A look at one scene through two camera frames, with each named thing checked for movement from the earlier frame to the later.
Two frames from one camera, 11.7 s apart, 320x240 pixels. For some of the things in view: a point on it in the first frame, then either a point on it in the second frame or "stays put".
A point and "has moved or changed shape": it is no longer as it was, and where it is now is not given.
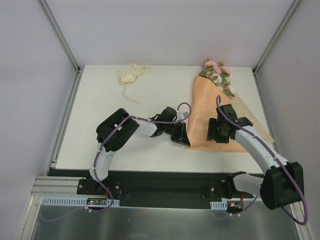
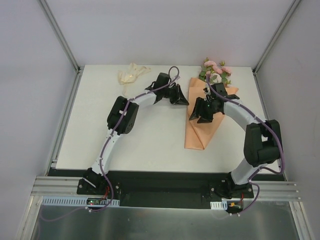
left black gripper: x=181 y=135 to x=174 y=93
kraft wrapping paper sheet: x=204 y=106 has moved or changed shape
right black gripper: x=213 y=131 to x=207 y=107
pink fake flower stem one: x=225 y=73 stays put
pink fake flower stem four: x=216 y=79 stays put
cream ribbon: x=128 y=75 stays put
